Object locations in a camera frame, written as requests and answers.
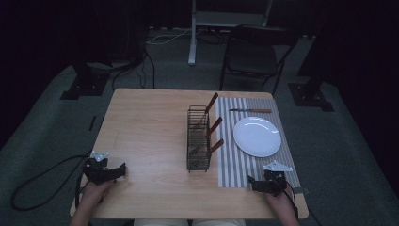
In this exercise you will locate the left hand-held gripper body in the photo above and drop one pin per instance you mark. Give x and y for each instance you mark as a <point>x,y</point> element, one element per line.
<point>95,172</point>

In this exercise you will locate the white metal stand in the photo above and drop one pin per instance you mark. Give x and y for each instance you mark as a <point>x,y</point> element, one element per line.
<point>219,19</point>

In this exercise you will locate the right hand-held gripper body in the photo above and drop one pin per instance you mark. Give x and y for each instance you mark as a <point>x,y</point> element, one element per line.
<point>276,180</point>

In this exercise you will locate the person's right hand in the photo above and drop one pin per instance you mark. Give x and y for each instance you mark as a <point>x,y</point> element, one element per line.
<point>280,202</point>

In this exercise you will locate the black folding chair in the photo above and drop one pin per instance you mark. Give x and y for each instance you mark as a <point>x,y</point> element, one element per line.
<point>251,56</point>

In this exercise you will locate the black stand base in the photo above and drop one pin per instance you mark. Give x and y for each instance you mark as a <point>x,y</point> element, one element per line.
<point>310,97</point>
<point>84,84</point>

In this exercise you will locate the white round plate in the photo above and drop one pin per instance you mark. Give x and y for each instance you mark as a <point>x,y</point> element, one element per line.
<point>257,136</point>

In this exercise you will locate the person's left hand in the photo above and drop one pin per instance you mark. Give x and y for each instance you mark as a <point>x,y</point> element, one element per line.
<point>95,192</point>

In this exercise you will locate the grey striped placemat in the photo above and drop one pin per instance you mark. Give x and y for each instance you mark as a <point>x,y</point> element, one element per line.
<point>229,169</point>

